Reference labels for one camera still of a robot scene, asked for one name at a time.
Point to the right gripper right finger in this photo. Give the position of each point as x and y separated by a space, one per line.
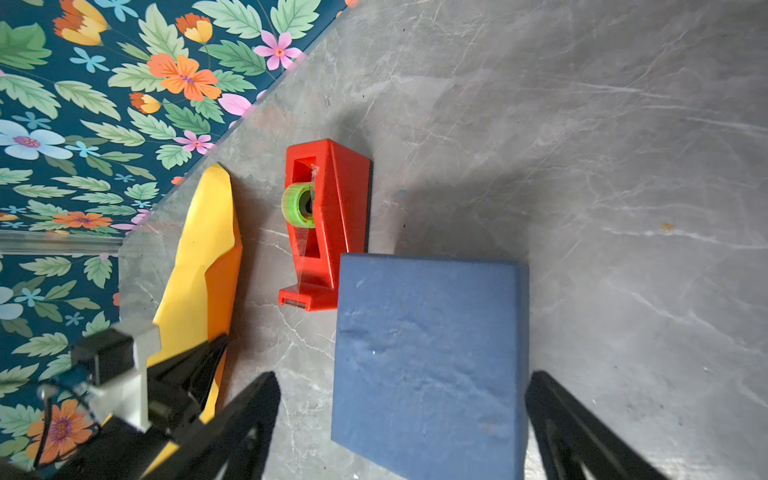
573 443

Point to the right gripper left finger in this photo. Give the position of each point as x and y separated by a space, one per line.
235 444

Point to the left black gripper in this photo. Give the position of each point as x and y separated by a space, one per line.
70 444

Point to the blue gift box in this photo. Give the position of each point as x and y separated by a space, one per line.
431 365

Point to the green tape roll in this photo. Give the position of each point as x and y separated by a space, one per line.
297 205

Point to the red tape dispenser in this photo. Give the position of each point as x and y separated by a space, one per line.
342 184

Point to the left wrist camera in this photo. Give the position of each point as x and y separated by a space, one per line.
108 372

